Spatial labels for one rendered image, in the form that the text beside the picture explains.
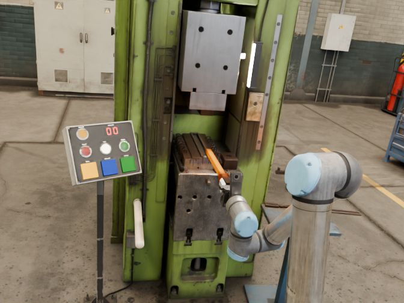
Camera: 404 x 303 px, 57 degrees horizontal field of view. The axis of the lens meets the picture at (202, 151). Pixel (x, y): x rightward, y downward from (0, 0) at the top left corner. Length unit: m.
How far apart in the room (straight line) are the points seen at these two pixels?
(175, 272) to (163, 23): 1.48
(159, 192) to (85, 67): 5.12
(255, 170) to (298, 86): 6.67
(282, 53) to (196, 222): 1.10
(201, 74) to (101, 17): 5.26
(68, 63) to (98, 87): 0.65
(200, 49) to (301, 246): 1.20
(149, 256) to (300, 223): 1.65
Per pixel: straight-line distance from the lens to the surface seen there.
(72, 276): 2.82
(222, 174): 1.76
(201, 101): 2.04
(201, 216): 2.25
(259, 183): 2.49
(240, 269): 2.82
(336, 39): 9.06
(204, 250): 2.40
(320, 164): 1.06
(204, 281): 2.56
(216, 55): 2.01
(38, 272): 2.91
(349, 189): 1.17
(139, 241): 2.00
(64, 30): 7.22
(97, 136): 1.92
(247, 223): 1.45
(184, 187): 2.14
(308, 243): 1.12
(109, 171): 1.90
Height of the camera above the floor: 1.79
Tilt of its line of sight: 21 degrees down
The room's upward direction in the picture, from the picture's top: 6 degrees clockwise
